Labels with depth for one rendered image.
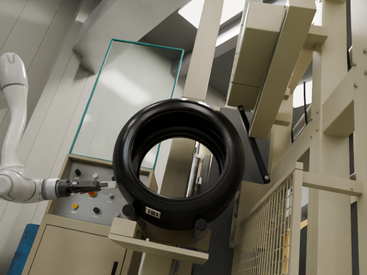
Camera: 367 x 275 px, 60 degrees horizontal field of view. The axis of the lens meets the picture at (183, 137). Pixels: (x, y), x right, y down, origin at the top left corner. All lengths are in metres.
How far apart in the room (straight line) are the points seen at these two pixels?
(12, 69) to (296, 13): 1.21
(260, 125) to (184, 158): 0.42
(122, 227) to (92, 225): 0.69
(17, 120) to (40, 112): 3.09
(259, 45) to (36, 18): 4.43
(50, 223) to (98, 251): 0.32
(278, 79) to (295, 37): 0.20
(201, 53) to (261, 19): 0.74
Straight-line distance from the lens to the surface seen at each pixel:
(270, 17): 1.40
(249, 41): 1.40
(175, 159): 1.68
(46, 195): 1.43
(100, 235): 1.88
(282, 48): 1.36
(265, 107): 1.54
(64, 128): 4.95
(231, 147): 1.31
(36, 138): 4.50
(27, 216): 4.67
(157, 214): 1.23
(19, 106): 1.57
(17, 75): 1.62
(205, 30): 2.16
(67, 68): 4.95
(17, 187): 1.29
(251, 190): 1.59
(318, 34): 1.37
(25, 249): 4.05
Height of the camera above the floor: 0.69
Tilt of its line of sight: 24 degrees up
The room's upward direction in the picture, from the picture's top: 12 degrees clockwise
